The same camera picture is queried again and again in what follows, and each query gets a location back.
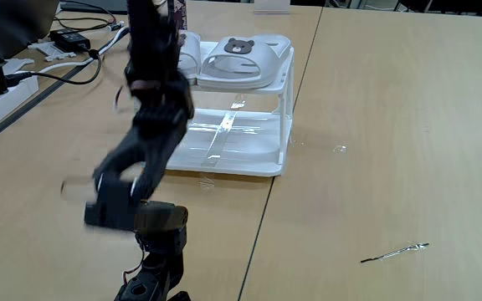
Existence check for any white printed part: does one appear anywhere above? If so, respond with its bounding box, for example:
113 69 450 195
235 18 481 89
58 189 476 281
2 58 35 76
27 40 77 63

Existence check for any white cable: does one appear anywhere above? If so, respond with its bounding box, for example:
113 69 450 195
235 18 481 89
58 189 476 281
27 24 131 76

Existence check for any black flat device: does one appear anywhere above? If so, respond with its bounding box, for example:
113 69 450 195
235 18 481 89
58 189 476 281
59 0 129 16

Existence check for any thin silver tape strip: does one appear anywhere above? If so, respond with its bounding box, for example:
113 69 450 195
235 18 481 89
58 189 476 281
358 242 430 263

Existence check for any white plastic shelf box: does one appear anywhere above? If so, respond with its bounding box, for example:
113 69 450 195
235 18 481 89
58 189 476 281
165 39 295 177

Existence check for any black power cable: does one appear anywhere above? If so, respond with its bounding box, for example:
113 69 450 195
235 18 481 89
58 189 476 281
4 48 103 86

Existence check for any black chair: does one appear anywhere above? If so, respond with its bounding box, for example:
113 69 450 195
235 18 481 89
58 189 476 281
395 0 482 17

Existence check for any black looped cable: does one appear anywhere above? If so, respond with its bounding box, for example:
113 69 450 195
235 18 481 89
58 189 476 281
54 0 119 33

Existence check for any white sign stand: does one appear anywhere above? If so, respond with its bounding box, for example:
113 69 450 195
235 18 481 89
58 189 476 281
252 0 292 16

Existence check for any purple drink can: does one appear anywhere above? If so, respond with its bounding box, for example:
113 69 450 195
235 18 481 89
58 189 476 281
177 0 188 37

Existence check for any black laptop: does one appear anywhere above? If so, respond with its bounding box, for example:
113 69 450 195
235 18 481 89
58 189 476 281
0 0 61 64

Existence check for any white bear slipper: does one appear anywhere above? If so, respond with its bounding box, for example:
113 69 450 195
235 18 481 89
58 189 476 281
177 31 203 87
197 33 293 90

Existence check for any black power adapter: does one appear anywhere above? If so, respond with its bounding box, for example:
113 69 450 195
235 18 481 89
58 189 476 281
49 28 92 54

